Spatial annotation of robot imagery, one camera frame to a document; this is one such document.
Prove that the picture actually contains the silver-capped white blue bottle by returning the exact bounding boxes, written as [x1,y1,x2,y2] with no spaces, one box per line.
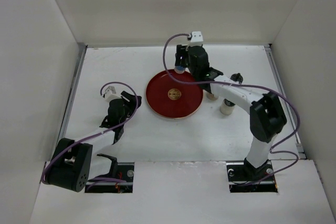
[174,66,185,74]

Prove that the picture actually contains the black-capped brown spice jar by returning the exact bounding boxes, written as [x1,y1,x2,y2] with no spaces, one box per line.
[206,92,218,101]

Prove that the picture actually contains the black-capped white spice jar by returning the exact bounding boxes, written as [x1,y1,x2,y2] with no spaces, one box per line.
[219,99,236,115]

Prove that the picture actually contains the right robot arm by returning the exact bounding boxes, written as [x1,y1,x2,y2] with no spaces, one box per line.
[175,45,287,181]

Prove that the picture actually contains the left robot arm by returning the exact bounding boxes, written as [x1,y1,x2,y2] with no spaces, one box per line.
[41,88,142,192]

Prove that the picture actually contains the red round lacquer tray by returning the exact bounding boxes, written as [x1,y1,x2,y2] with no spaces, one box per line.
[145,71,203,119]

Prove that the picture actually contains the clear-capped white pepper grinder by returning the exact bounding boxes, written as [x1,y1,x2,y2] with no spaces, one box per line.
[230,73,244,84]

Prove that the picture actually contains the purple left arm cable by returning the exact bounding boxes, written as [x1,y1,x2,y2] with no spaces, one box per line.
[39,81,144,185]

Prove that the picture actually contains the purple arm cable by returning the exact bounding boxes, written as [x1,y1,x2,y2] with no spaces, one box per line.
[39,81,144,185]
[162,33,301,183]

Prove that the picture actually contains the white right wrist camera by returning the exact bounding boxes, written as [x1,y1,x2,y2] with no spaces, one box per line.
[187,31,204,47]

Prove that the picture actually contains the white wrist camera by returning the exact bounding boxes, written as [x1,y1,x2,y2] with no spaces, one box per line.
[187,31,204,47]
[102,86,121,103]

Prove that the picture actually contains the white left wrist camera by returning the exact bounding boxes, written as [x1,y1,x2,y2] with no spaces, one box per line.
[102,86,121,103]

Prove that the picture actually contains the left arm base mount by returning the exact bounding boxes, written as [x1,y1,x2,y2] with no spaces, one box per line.
[85,154,135,194]

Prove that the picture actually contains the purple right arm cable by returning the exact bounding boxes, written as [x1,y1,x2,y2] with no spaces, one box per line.
[162,33,301,183]

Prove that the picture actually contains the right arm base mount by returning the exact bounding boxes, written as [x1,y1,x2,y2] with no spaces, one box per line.
[226,161,278,193]

